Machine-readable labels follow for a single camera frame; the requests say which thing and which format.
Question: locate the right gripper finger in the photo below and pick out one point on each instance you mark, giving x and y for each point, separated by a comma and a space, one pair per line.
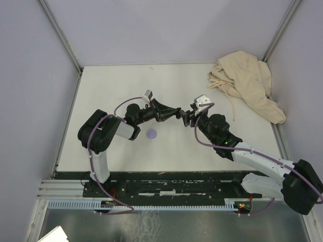
190, 113
186, 117

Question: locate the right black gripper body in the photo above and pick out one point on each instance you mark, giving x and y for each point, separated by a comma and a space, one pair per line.
199, 120

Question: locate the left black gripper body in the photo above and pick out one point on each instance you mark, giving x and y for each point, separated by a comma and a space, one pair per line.
156, 110

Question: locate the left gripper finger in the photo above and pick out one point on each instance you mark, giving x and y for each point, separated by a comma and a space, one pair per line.
167, 115
163, 108

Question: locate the black earbud case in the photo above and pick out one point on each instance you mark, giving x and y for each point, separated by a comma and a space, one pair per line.
179, 114

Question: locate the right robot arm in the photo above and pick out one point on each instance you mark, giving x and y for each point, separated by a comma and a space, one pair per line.
296, 183

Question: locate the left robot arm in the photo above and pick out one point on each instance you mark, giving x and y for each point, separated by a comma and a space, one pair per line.
99, 130

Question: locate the purple earbud case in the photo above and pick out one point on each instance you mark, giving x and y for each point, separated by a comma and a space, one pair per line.
151, 134

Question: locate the beige cloth bag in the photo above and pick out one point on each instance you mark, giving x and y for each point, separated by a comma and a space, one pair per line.
242, 75

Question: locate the white paper corner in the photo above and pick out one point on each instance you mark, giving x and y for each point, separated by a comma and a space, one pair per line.
56, 235

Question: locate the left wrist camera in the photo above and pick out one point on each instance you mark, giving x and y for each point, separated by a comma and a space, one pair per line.
147, 96

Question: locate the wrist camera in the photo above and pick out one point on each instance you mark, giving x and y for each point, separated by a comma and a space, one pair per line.
147, 96
201, 103

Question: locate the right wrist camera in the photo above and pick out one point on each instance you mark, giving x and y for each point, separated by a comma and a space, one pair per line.
201, 103

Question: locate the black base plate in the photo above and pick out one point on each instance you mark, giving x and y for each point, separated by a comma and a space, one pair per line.
182, 200

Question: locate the aluminium frame rail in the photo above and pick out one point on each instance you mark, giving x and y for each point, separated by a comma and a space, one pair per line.
50, 187

